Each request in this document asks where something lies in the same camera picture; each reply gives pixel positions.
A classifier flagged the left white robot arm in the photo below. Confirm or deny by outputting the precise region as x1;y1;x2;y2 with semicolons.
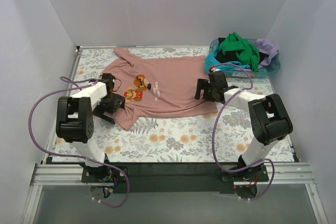
56;73;125;182

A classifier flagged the pink printed t shirt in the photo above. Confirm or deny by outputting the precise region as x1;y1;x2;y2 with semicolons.
103;48;217;130

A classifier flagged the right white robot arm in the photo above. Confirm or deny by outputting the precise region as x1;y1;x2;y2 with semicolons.
195;69;293;177

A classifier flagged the aluminium frame rail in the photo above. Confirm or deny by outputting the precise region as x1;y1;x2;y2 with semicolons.
30;162;316;185

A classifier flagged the lavender t shirt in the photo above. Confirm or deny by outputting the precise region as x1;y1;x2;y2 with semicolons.
253;39;279;69

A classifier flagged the black t shirt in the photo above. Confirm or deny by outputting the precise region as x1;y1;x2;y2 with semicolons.
215;50;238;63

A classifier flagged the floral patterned table mat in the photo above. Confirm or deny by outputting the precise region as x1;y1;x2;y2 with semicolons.
50;47;294;163

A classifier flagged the green t shirt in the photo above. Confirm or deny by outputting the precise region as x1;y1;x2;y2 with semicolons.
219;32;260;72

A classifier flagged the teal t shirt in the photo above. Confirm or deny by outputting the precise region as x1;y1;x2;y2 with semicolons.
204;54;251;73

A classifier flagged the teal plastic basket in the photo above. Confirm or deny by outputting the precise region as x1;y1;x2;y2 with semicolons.
209;39;280;79

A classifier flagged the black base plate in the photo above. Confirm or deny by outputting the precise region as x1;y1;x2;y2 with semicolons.
81;161;269;194

